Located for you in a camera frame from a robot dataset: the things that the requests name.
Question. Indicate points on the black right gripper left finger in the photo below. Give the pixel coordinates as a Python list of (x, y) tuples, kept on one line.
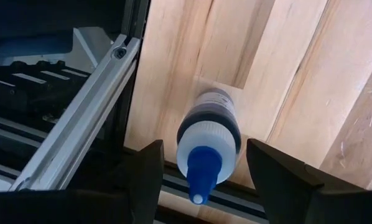
[(136, 193)]

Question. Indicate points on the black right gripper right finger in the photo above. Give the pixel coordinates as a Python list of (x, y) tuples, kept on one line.
[(298, 199)]

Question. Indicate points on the blue food colouring bottle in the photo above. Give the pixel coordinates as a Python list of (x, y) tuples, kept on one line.
[(207, 133)]

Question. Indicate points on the silver aluminium rig frame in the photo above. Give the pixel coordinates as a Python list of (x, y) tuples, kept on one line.
[(80, 124)]

